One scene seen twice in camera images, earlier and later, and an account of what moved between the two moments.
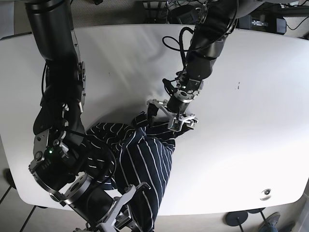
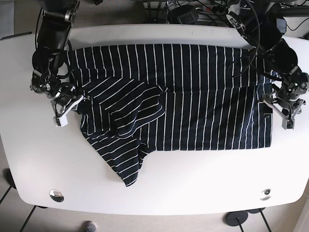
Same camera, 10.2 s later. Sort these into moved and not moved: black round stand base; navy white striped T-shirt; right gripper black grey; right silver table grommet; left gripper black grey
Moved: right gripper black grey; navy white striped T-shirt; left gripper black grey
Not moved: right silver table grommet; black round stand base
